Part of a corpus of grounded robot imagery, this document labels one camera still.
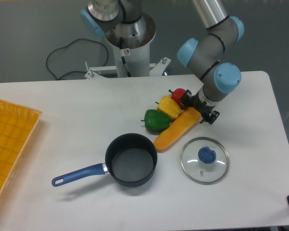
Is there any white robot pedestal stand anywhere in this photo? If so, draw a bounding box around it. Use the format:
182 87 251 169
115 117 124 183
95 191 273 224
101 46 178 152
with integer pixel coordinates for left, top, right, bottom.
84 12 171 79

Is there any black cable on floor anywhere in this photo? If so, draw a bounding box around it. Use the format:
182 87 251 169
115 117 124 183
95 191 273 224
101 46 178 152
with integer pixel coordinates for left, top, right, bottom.
46 38 109 81

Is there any long orange bread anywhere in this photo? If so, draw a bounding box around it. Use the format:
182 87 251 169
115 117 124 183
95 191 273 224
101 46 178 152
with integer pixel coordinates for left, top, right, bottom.
153 107 201 152

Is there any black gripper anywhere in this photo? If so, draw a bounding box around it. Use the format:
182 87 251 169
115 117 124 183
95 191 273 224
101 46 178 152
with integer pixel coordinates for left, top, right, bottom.
179 90 220 125

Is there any glass lid blue knob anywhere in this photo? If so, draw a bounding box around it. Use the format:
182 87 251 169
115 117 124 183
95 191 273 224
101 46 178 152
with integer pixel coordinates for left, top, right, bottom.
180 137 230 185

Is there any red bell pepper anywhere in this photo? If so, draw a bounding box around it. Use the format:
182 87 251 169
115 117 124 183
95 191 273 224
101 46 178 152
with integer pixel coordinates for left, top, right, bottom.
169 88 187 110

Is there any yellow bell pepper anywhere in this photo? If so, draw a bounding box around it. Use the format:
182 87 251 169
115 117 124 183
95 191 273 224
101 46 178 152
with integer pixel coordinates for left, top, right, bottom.
156 96 182 121

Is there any green bell pepper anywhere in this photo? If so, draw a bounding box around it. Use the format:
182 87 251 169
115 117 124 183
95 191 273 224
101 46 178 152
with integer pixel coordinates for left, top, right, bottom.
141 109 170 133

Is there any dark saucepan blue handle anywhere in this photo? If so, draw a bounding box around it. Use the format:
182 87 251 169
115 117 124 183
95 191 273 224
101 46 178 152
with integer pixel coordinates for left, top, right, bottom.
52 133 158 187

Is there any yellow woven basket tray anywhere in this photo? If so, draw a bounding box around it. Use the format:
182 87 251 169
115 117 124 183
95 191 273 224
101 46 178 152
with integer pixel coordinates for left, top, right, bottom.
0 99 42 203

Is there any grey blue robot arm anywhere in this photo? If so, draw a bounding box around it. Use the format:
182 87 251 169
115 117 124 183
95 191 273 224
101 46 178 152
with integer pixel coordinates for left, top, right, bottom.
80 0 245 124

